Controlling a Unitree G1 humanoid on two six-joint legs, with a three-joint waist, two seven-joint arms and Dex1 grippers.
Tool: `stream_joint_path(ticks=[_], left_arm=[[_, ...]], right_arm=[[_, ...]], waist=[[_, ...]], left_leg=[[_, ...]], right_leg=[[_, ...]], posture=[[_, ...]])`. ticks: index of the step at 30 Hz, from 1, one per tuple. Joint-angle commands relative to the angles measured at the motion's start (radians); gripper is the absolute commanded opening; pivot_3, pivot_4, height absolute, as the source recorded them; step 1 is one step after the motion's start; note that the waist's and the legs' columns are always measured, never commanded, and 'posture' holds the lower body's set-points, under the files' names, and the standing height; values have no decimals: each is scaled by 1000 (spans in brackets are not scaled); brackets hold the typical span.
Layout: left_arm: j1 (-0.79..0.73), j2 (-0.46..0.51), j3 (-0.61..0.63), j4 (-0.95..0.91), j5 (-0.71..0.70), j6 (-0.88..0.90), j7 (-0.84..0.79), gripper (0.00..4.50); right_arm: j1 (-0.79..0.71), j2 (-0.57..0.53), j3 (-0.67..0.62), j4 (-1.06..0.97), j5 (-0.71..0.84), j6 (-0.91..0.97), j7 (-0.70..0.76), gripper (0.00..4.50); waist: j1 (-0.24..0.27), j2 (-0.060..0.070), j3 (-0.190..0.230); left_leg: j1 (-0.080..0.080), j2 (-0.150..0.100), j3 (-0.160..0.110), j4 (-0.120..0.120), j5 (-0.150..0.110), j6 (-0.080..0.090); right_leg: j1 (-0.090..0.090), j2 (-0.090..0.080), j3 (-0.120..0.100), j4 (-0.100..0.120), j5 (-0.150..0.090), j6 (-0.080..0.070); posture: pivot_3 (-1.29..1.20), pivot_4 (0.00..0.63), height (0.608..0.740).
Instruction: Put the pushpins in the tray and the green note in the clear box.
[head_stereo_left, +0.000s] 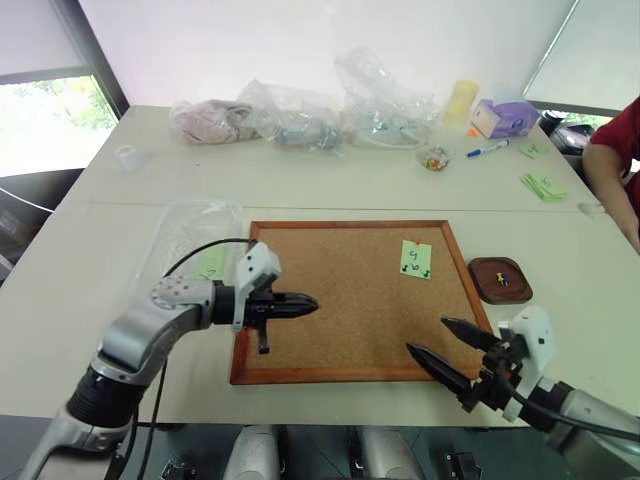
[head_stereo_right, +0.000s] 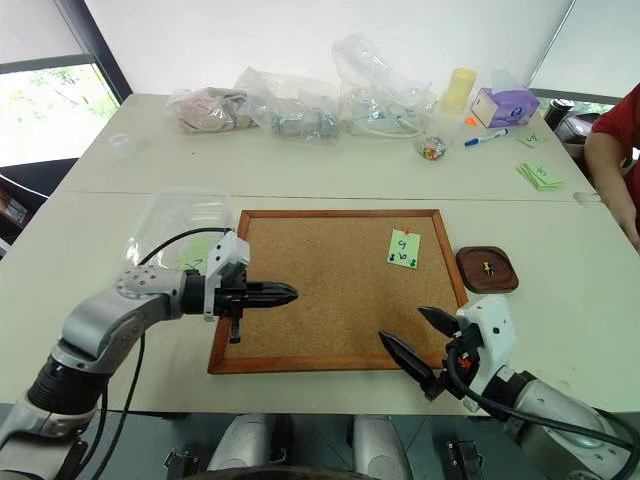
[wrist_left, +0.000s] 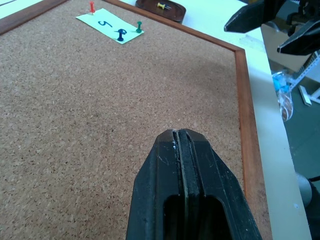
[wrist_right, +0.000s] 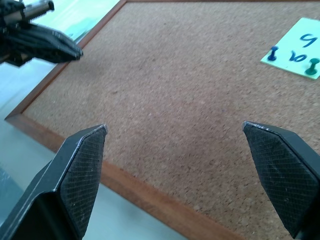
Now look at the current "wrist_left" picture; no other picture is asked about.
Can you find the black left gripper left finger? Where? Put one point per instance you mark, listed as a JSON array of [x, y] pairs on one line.
[[150, 190]]

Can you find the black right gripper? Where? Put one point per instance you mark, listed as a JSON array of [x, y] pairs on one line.
[[303, 10]]

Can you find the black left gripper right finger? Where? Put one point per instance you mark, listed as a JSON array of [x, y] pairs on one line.
[[215, 190]]

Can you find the yellow push pin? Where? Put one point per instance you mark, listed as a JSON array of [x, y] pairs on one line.
[[161, 5]]

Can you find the green push pin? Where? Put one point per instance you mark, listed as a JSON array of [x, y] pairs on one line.
[[138, 27]]

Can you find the blue push pin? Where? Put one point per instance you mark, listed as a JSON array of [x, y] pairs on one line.
[[121, 35]]

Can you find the pale green paper note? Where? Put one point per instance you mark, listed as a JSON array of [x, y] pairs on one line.
[[107, 25]]

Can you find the red push pin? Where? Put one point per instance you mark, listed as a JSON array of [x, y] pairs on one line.
[[92, 7]]

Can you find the beige cardboard box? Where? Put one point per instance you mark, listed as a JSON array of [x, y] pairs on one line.
[[277, 42]]

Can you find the white perforated metal rack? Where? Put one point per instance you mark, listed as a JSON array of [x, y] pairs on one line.
[[306, 72]]

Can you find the clear plastic bag with contents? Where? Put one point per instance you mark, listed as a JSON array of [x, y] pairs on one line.
[[283, 95]]

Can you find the dark brown wooden tray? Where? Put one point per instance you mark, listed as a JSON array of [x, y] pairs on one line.
[[172, 11]]

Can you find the cork board with wooden frame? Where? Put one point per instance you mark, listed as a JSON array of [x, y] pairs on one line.
[[100, 112]]

